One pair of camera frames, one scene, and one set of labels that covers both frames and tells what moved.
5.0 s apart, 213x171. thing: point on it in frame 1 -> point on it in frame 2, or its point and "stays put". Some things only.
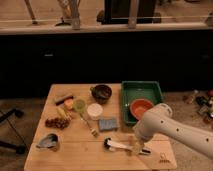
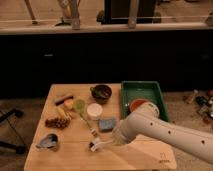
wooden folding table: x=78 y=131 stays put
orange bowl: x=139 y=105 stays put
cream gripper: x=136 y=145 -> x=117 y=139
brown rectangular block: x=63 y=101 stays put
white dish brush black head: x=111 y=145 -> x=92 y=146
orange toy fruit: x=68 y=103 stays put
